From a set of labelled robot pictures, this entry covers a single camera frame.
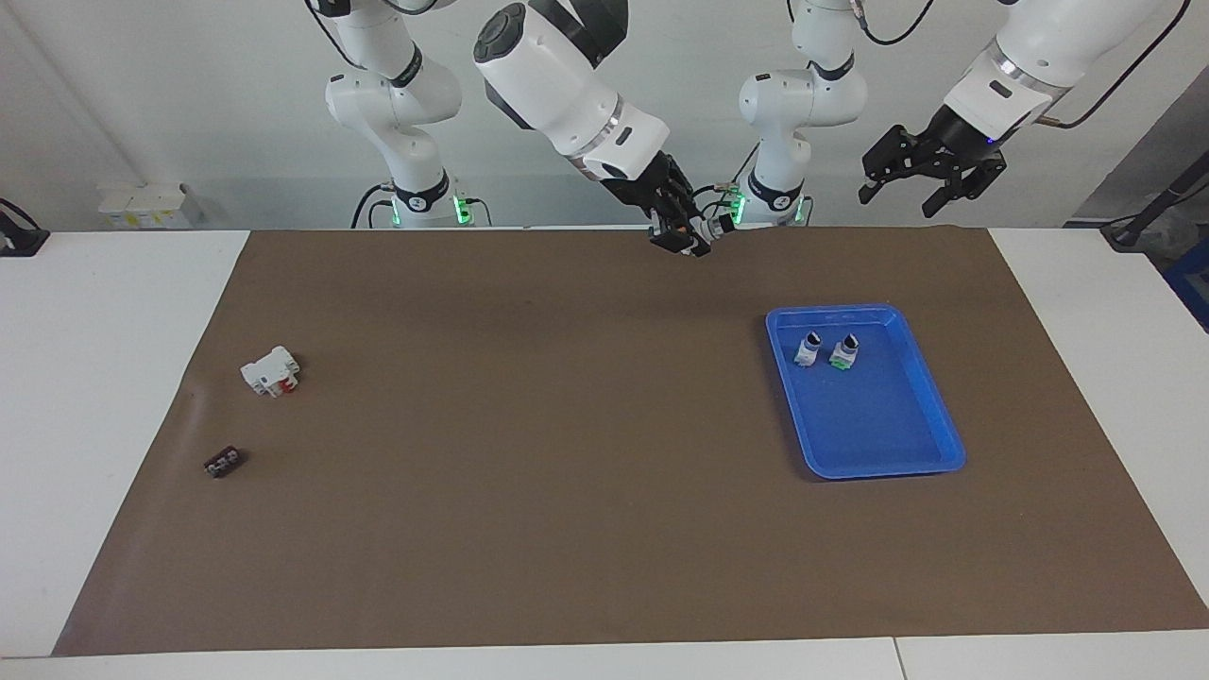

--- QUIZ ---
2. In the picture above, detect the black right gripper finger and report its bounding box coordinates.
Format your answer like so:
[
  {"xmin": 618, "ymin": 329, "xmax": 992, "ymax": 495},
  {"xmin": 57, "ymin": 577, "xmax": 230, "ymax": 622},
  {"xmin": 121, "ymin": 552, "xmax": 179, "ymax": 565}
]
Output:
[
  {"xmin": 650, "ymin": 215, "xmax": 711, "ymax": 258},
  {"xmin": 673, "ymin": 184, "xmax": 711, "ymax": 232}
]

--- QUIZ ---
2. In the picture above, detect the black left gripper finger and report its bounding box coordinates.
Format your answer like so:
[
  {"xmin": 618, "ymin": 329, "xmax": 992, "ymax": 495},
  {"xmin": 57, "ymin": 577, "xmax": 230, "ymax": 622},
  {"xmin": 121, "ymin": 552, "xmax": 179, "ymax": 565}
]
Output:
[
  {"xmin": 923, "ymin": 151, "xmax": 1007, "ymax": 218},
  {"xmin": 859, "ymin": 125, "xmax": 931, "ymax": 204}
]

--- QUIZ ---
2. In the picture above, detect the black stand pole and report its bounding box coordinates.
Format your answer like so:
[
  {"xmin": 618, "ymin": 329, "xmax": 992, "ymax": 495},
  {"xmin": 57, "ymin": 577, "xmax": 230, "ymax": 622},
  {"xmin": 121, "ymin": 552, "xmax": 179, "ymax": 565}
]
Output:
[{"xmin": 1100, "ymin": 151, "xmax": 1209, "ymax": 251}]

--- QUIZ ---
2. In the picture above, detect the blue crate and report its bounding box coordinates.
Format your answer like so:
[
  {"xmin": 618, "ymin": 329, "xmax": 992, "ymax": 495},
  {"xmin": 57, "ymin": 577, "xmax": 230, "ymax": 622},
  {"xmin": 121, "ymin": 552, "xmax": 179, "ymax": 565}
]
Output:
[{"xmin": 1164, "ymin": 247, "xmax": 1209, "ymax": 333}]

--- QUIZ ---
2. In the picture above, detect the blue plastic tray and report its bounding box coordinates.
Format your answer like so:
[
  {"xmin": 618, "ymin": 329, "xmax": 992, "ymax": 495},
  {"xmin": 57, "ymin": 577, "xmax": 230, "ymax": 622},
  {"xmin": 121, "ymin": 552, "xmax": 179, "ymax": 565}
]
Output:
[{"xmin": 765, "ymin": 303, "xmax": 967, "ymax": 481}]

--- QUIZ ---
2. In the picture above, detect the brown table mat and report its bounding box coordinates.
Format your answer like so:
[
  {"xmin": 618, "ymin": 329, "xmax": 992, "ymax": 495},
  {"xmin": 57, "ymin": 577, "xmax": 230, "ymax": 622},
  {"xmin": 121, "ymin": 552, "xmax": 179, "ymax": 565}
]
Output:
[{"xmin": 52, "ymin": 227, "xmax": 1209, "ymax": 657}]

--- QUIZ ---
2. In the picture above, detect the white circuit breaker red lever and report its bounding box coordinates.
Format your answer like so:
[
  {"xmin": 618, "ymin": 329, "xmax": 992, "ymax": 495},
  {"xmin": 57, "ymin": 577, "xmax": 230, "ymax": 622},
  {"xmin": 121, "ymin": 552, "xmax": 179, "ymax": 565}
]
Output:
[{"xmin": 240, "ymin": 346, "xmax": 301, "ymax": 399}]

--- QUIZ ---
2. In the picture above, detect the white cardboard box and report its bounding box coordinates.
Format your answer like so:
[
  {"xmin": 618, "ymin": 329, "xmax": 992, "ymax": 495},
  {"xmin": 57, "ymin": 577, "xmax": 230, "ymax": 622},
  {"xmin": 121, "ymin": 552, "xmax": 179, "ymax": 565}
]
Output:
[{"xmin": 99, "ymin": 182, "xmax": 204, "ymax": 230}]

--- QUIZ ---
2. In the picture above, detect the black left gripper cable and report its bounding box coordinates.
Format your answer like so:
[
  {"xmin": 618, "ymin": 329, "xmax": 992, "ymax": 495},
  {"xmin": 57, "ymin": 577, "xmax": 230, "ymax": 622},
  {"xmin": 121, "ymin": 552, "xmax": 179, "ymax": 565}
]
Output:
[{"xmin": 848, "ymin": 0, "xmax": 1189, "ymax": 130}]

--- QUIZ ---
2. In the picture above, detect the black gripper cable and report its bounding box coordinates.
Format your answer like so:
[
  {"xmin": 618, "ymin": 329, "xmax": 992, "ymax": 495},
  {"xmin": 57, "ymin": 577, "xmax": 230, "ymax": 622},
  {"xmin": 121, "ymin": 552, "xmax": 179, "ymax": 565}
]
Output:
[
  {"xmin": 304, "ymin": 0, "xmax": 454, "ymax": 69},
  {"xmin": 848, "ymin": 0, "xmax": 1189, "ymax": 130}
]

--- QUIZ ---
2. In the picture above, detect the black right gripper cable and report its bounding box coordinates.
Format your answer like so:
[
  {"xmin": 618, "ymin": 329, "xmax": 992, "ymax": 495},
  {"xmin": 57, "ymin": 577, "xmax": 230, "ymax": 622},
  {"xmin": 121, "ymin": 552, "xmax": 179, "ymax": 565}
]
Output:
[{"xmin": 304, "ymin": 0, "xmax": 454, "ymax": 69}]

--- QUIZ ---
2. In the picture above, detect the black clamp mount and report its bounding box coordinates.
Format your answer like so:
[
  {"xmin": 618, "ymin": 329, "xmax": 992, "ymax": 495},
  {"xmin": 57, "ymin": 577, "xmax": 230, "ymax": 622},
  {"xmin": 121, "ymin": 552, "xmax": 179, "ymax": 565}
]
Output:
[{"xmin": 0, "ymin": 198, "xmax": 50, "ymax": 258}]

